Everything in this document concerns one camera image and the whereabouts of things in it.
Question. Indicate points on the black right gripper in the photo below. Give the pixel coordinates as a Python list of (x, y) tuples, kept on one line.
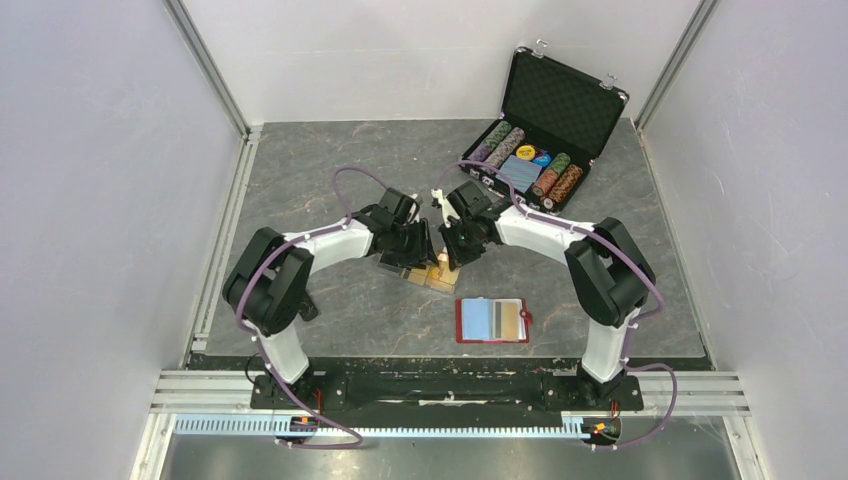
[(459, 257)]

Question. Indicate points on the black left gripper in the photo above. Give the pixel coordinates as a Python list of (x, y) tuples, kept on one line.
[(423, 253)]

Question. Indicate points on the clear acrylic card tray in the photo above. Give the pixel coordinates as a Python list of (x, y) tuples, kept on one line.
[(441, 258)]

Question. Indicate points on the gold VIP card stack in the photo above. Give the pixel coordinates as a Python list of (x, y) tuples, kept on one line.
[(441, 278)]

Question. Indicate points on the red leather card holder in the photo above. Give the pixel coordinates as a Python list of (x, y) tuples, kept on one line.
[(474, 320)]

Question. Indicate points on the single gold credit card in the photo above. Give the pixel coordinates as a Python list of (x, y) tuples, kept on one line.
[(508, 323)]

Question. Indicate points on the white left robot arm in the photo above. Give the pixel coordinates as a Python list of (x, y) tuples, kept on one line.
[(268, 284)]

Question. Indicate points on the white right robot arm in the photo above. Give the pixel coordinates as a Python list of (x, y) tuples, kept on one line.
[(611, 277)]

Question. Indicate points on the black VIP card stack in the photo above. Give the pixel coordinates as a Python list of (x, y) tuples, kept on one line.
[(392, 270)]

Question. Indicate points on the gold card stack middle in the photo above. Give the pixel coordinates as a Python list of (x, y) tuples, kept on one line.
[(418, 276)]

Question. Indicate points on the blue playing card deck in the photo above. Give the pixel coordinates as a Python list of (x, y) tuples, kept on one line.
[(522, 173)]

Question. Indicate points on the yellow dealer button chip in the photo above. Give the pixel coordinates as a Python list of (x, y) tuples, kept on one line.
[(526, 152)]

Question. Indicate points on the black poker chip case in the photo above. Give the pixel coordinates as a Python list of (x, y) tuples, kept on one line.
[(566, 114)]

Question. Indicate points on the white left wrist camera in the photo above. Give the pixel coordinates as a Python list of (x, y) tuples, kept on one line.
[(414, 213)]

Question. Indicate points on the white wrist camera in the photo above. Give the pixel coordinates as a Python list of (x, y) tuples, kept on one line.
[(414, 213), (440, 202)]

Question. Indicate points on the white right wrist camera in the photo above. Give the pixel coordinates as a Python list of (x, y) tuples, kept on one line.
[(440, 202)]

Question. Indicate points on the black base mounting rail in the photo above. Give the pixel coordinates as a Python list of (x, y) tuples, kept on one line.
[(448, 393)]

